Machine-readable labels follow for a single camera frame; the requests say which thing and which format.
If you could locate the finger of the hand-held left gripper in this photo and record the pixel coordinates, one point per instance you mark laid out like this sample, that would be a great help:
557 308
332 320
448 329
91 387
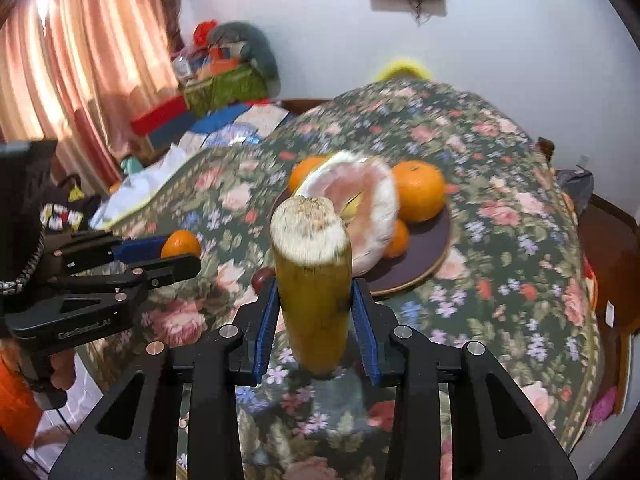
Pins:
172 269
142 249

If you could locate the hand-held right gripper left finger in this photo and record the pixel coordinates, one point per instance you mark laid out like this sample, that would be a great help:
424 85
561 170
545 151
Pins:
265 330

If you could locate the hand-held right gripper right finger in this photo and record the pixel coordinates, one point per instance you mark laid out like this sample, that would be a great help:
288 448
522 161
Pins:
367 340

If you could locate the medium orange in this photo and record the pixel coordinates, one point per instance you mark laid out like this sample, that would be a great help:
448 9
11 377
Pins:
181 244

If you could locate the banana piece front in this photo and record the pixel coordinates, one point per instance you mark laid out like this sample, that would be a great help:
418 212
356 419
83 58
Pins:
312 300

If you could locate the banana piece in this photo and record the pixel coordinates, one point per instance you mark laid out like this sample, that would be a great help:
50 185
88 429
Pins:
352 206
312 300

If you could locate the purple plate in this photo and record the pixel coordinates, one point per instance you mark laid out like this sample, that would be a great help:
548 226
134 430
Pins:
420 260

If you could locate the small orange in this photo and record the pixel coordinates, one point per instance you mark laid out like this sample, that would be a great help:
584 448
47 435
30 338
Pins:
398 240

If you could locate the large orange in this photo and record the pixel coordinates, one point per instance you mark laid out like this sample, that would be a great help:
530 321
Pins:
419 191
305 172

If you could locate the peeled pomelo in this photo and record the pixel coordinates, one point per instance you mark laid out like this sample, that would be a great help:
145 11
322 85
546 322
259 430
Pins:
370 180

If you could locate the person's left hand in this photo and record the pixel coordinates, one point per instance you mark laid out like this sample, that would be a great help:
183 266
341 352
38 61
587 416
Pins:
64 367

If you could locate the brown jujube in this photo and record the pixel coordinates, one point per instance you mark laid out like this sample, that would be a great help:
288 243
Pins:
261 279

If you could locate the white cloth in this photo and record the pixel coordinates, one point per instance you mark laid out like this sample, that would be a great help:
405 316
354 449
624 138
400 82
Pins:
145 185

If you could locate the teal plush item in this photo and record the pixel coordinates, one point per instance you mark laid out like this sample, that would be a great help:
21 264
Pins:
131 165

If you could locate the blue-grey box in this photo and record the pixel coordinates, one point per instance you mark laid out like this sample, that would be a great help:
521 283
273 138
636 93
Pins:
172 132

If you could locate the floral blanket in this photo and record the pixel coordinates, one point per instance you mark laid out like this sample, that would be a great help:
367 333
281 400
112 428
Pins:
500 240

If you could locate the pink striped curtain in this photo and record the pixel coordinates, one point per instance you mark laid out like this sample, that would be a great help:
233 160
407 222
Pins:
85 60

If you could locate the green fabric storage box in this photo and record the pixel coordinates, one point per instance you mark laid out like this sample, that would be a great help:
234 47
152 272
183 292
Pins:
225 90

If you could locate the red plastic bag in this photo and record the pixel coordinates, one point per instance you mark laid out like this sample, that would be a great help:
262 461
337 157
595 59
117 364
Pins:
205 32

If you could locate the pink cloth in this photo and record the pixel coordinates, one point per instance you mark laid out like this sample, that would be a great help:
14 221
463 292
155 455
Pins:
604 405

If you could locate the grey bag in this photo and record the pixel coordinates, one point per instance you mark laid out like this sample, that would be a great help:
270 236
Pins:
575 187

